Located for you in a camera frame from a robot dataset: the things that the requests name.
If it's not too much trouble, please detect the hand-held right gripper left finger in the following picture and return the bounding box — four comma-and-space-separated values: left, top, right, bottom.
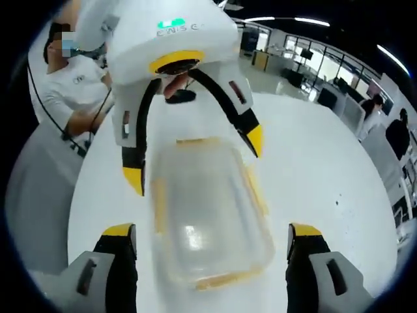
66, 222, 139, 313

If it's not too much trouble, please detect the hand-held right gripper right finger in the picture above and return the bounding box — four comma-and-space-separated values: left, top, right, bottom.
285, 222, 374, 313

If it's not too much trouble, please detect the clear plastic food container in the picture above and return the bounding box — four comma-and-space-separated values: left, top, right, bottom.
149, 136, 276, 291

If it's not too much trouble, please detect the person's left hand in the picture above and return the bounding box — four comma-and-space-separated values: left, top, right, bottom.
162, 72, 189, 99

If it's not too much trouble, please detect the yellow cabinet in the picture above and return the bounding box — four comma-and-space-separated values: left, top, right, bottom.
252, 50, 270, 72

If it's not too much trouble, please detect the person's white shirt torso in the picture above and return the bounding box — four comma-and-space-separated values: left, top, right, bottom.
27, 22, 115, 132

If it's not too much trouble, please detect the black chest cable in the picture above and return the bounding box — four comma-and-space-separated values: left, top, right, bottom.
27, 59, 114, 158

